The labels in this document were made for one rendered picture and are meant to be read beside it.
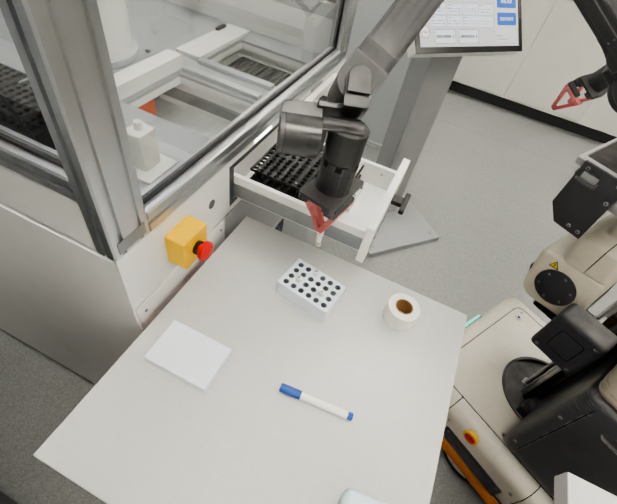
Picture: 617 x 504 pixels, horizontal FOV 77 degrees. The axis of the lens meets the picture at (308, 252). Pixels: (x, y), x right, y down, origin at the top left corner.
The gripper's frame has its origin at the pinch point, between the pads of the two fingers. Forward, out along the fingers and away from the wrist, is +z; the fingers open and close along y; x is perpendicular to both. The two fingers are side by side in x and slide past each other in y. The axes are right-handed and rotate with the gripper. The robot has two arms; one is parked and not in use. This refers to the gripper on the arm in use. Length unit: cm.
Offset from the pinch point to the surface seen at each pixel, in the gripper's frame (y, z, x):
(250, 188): -8.6, 10.3, -22.7
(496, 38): -129, -6, -6
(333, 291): -3.6, 18.1, 5.5
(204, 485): 37.5, 22.8, 9.1
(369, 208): -27.6, 13.4, -0.4
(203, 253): 12.4, 10.1, -16.1
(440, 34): -106, -6, -21
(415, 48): -96, -2, -24
